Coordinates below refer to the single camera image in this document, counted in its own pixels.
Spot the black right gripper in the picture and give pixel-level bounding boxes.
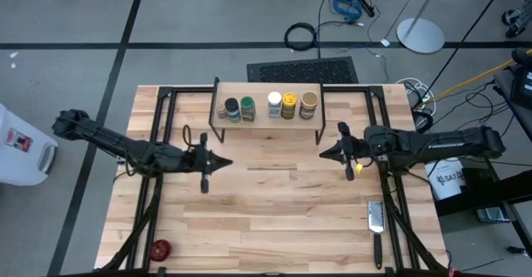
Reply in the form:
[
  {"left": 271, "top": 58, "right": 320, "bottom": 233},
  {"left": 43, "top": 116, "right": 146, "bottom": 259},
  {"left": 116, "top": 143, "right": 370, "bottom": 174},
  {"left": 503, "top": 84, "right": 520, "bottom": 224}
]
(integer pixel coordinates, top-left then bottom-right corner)
[{"left": 318, "top": 121, "right": 372, "bottom": 182}]

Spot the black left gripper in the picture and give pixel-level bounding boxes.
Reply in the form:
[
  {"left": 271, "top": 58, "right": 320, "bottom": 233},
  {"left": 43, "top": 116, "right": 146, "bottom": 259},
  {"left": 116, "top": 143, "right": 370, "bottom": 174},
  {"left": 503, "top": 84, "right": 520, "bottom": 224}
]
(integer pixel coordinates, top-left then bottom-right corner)
[{"left": 189, "top": 131, "right": 234, "bottom": 195}]

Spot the black-lid oregano leaves spice jar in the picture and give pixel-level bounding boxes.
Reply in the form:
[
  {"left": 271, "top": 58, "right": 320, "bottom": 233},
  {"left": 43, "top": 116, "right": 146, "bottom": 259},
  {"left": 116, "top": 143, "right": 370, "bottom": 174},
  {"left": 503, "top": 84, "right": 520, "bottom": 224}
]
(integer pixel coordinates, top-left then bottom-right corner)
[{"left": 224, "top": 97, "right": 242, "bottom": 123}]

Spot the tan-lid furikake seasoning jar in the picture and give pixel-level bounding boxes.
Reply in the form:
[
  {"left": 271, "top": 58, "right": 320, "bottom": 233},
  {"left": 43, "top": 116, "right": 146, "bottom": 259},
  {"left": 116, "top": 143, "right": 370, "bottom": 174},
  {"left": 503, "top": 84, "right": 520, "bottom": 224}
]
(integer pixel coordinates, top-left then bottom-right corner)
[{"left": 298, "top": 91, "right": 320, "bottom": 121}]

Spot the green-lid organic oregano jar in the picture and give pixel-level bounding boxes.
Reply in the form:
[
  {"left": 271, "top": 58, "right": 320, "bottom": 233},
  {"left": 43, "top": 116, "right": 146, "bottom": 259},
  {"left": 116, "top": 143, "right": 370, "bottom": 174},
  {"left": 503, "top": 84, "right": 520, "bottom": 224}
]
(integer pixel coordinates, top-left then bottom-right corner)
[{"left": 239, "top": 96, "right": 257, "bottom": 122}]

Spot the yellow-lid crunchy onion jar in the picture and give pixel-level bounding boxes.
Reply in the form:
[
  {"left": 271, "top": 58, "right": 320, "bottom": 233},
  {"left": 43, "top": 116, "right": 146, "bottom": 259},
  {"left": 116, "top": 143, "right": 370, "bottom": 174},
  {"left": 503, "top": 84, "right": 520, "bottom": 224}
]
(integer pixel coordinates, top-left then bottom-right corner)
[{"left": 281, "top": 92, "right": 298, "bottom": 121}]

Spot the white-lid bagel seasoning jar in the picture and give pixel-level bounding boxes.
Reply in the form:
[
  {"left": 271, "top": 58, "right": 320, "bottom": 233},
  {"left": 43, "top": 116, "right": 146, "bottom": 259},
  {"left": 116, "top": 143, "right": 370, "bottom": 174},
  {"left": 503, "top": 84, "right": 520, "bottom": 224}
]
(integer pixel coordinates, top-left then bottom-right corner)
[{"left": 267, "top": 92, "right": 283, "bottom": 119}]

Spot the wooden shelf with black legs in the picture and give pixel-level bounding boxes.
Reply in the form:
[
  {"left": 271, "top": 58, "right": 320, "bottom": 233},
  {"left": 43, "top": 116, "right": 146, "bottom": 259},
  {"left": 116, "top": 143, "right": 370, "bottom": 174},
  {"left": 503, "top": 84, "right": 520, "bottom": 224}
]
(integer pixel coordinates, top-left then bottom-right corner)
[{"left": 209, "top": 76, "right": 328, "bottom": 145}]

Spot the red round object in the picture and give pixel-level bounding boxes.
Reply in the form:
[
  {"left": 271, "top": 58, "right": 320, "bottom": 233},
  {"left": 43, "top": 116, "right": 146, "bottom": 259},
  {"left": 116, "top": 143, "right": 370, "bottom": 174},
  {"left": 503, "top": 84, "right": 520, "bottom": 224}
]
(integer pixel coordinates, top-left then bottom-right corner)
[{"left": 149, "top": 239, "right": 172, "bottom": 263}]

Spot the silver floor lamp stand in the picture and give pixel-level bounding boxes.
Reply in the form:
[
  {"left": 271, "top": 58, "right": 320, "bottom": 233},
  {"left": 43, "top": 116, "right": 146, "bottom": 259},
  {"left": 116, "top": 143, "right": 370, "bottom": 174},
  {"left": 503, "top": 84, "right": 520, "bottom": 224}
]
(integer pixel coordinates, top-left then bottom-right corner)
[{"left": 396, "top": 0, "right": 448, "bottom": 55}]

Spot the black power strip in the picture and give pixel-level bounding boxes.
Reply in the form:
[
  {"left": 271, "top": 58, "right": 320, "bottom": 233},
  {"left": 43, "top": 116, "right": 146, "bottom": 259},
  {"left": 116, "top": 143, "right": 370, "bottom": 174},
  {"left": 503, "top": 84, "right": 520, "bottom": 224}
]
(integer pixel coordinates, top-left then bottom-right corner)
[{"left": 357, "top": 0, "right": 377, "bottom": 19}]

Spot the black side stand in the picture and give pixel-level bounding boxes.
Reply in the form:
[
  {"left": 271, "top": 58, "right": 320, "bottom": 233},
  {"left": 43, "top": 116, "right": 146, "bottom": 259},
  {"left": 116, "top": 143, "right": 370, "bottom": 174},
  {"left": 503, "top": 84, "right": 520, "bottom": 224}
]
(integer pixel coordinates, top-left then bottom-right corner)
[{"left": 431, "top": 154, "right": 532, "bottom": 228}]

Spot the silver flat device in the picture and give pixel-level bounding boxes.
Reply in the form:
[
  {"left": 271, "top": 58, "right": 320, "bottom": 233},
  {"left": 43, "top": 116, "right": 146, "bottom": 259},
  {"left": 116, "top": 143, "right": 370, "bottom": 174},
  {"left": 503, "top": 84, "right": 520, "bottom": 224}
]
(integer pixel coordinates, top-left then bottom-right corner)
[{"left": 476, "top": 207, "right": 511, "bottom": 224}]

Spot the thin black pole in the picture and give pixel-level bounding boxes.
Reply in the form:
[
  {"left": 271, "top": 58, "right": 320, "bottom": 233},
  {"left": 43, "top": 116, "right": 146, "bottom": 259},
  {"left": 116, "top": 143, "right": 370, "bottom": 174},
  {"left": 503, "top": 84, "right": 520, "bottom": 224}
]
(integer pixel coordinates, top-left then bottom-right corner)
[{"left": 415, "top": 0, "right": 513, "bottom": 103}]

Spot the white plastic bin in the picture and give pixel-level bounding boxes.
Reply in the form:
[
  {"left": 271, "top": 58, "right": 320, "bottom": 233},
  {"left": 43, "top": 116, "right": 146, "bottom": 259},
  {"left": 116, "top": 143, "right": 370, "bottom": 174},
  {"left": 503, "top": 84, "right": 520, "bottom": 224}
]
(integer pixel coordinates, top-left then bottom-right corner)
[{"left": 0, "top": 101, "right": 59, "bottom": 186}]

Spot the small black floor object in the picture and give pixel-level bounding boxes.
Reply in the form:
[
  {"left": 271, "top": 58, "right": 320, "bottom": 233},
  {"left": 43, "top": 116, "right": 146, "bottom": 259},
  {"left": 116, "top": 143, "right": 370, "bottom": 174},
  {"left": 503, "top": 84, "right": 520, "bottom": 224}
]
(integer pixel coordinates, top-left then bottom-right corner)
[{"left": 505, "top": 245, "right": 531, "bottom": 257}]

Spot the metal grater with black handle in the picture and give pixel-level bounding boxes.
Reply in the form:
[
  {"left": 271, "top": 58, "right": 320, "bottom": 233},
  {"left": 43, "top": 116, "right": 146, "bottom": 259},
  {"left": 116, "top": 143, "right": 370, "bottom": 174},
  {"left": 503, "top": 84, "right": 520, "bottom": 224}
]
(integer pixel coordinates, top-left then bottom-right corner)
[{"left": 367, "top": 200, "right": 387, "bottom": 270}]

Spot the white cable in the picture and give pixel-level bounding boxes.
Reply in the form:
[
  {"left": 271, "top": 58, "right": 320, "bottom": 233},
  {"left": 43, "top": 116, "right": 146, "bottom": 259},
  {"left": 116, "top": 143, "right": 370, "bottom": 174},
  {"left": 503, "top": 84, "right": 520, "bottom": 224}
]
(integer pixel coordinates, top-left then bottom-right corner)
[{"left": 394, "top": 77, "right": 437, "bottom": 118}]

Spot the black coiled cable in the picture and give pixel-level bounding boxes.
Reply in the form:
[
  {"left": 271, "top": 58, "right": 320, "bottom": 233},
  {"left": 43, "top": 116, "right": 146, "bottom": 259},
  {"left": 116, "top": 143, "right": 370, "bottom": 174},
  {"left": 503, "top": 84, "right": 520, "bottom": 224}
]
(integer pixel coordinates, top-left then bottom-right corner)
[{"left": 283, "top": 22, "right": 319, "bottom": 52}]

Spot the blue coiled cable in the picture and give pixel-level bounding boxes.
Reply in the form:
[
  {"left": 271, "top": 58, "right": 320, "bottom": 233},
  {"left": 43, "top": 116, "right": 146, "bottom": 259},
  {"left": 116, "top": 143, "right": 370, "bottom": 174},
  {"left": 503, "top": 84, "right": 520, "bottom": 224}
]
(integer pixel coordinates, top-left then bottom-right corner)
[{"left": 331, "top": 0, "right": 364, "bottom": 21}]

